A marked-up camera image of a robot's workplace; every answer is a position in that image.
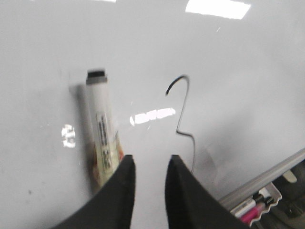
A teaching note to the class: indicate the black capped marker, left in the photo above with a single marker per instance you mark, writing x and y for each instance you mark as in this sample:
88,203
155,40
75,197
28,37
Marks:
250,203

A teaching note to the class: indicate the pink marker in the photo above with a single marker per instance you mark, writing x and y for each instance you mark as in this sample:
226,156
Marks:
252,214

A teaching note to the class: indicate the grey aluminium whiteboard frame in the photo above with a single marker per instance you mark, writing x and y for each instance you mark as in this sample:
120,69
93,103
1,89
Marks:
245,191

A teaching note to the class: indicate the taped red magnet holder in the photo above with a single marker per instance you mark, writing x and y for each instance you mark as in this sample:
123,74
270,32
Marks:
102,171

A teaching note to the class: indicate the white whiteboard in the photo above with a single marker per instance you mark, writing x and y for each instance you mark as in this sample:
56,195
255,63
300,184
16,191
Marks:
219,82

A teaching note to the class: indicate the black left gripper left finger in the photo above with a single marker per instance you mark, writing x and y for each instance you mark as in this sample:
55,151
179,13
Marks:
112,206

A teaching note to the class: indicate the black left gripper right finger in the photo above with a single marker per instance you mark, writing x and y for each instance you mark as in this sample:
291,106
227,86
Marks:
189,205

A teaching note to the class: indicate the grey perforated marker tray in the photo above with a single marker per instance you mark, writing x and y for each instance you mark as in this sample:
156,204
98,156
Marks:
268,190

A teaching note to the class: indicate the white whiteboard marker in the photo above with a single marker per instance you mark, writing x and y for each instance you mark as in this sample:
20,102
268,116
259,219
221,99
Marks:
97,98

